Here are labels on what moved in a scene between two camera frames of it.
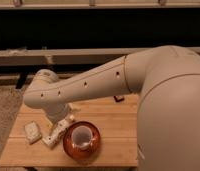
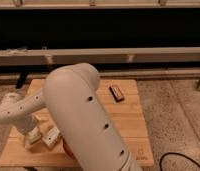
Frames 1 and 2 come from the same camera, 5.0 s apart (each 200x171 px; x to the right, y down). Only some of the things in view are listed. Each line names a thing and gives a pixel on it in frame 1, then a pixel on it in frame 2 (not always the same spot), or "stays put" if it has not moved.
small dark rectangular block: x=118 y=98 stays put
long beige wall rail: x=10 y=57 stays put
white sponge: x=32 y=132 stays put
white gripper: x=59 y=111 to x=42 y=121
